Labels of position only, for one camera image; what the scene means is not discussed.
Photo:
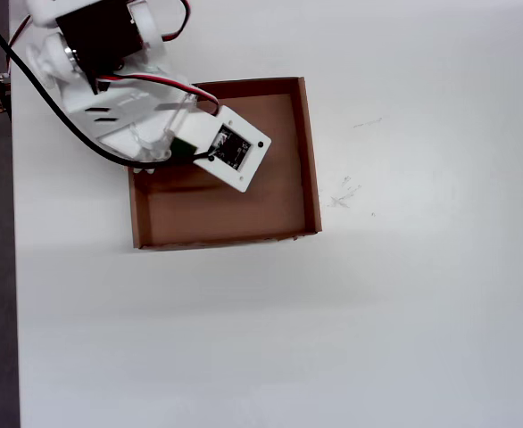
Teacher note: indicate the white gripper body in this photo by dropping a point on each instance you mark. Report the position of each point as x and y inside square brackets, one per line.
[147, 144]

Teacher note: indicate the green cube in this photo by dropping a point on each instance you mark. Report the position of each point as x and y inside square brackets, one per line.
[182, 148]

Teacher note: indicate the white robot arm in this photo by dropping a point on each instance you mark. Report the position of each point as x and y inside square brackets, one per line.
[101, 40]

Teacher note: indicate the brown cardboard box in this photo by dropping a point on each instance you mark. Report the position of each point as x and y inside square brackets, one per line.
[266, 209]

